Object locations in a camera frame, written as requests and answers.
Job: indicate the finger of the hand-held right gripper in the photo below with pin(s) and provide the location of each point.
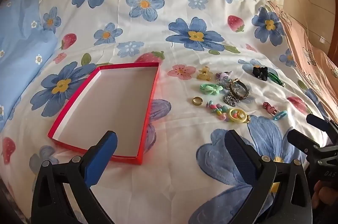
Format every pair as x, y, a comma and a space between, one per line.
315, 120
299, 139

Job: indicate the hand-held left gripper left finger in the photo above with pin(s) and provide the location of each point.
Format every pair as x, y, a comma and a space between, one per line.
101, 158

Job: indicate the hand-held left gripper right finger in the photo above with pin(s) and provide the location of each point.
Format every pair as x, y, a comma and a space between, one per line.
239, 155

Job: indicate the red shallow cardboard box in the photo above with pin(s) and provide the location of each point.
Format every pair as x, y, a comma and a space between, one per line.
118, 107

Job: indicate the purple hair accessory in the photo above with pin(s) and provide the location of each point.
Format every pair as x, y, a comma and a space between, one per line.
223, 77

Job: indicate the yellow hair claw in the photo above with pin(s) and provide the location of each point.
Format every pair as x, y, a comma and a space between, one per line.
204, 74

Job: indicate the person's right hand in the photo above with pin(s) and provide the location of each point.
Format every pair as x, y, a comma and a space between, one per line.
324, 193

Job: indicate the green hair clip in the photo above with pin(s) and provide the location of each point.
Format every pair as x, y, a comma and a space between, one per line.
276, 78

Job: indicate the black scrunchie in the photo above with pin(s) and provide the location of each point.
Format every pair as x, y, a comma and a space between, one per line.
260, 71

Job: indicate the peach printed cloth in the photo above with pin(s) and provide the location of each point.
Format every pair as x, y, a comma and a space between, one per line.
303, 41

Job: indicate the light blue flowered pillow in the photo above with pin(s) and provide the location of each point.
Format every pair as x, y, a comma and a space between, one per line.
21, 41

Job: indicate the floral strawberry print bedsheet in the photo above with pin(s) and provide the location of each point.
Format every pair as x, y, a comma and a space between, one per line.
169, 10

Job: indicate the white wall socket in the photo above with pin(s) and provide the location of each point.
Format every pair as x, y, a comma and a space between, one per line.
322, 39

